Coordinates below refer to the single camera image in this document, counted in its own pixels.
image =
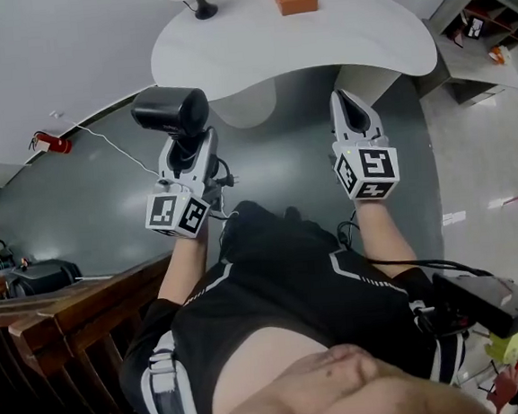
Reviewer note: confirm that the person's black shirt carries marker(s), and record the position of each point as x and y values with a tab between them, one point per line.
274	281

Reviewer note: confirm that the black white picture frame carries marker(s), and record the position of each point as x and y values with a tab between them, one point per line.
474	28

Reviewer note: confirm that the white table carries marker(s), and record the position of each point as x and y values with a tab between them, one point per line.
249	44

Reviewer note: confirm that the pink stick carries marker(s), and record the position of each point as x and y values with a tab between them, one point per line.
517	198

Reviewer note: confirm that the person's left forearm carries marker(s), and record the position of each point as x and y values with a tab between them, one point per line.
181	267

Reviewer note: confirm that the yellow-green stool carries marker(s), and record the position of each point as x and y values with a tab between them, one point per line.
514	346

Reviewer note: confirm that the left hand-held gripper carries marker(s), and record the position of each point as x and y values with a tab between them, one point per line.
176	215

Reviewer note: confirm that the black electronics box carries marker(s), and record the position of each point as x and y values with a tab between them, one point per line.
488	299

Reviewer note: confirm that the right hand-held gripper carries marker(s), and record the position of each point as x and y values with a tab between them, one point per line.
374	164

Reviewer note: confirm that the black hair dryer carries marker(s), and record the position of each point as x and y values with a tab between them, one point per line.
169	108

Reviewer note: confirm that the black case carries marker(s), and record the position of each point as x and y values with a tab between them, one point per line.
44	276

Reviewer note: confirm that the person's right forearm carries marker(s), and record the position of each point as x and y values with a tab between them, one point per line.
383	236

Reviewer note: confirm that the red fire extinguisher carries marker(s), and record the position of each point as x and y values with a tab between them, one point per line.
55	143

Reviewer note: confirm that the grey shelf unit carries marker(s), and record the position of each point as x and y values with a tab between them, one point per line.
463	66

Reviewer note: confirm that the black round stand base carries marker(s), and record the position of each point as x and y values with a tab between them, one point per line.
203	11

